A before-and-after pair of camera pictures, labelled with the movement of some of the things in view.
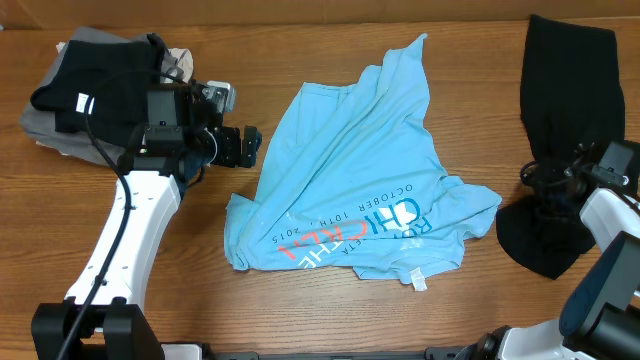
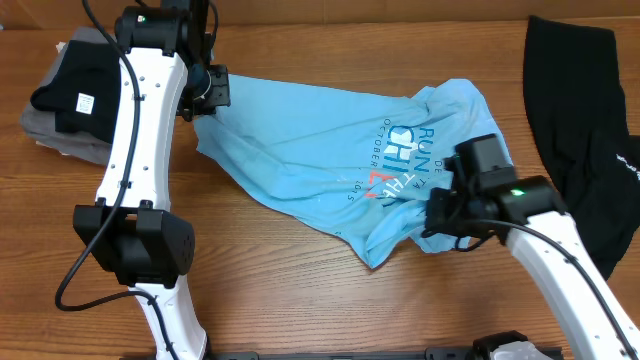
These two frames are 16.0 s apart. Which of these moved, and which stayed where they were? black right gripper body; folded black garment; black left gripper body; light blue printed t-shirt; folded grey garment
Moved: light blue printed t-shirt; black right gripper body; black left gripper body
Stayed: folded grey garment; folded black garment
